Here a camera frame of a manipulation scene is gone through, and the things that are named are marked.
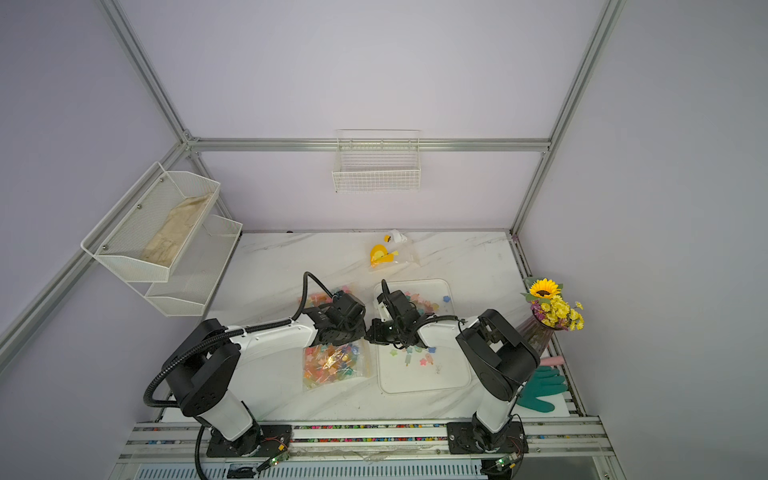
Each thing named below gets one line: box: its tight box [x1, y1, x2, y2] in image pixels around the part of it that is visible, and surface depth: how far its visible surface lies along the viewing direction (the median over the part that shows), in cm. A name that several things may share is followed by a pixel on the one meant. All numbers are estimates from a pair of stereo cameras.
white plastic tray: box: [377, 278, 471, 394], surface depth 86 cm
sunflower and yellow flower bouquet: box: [521, 278, 585, 331], surface depth 73 cm
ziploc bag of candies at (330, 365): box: [303, 339, 374, 391], surface depth 87 cm
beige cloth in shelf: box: [141, 193, 213, 267], surface depth 81 cm
